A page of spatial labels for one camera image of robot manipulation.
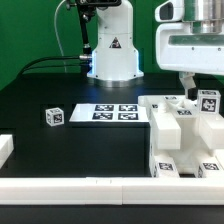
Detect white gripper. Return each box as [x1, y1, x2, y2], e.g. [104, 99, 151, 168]
[155, 0, 224, 100]

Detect small white tagged cube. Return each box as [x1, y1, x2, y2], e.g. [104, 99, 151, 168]
[197, 90, 221, 114]

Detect white chair seat part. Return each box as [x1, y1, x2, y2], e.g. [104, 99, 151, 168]
[149, 106, 224, 174]

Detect small white tagged nut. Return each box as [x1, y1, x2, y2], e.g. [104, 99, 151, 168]
[45, 107, 64, 127]

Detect white marker sheet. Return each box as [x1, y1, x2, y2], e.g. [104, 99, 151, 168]
[70, 104, 148, 122]

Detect white front fence bar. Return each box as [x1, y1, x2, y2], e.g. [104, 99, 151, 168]
[0, 178, 224, 205]

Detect white fence bar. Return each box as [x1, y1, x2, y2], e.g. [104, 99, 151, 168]
[0, 134, 14, 168]
[0, 178, 224, 205]

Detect white left fence bar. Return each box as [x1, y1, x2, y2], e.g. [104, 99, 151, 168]
[0, 134, 14, 168]

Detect black cable bundle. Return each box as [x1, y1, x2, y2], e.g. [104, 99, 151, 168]
[16, 55, 93, 79]

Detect grey thin cable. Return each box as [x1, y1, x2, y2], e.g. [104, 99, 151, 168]
[54, 0, 69, 74]

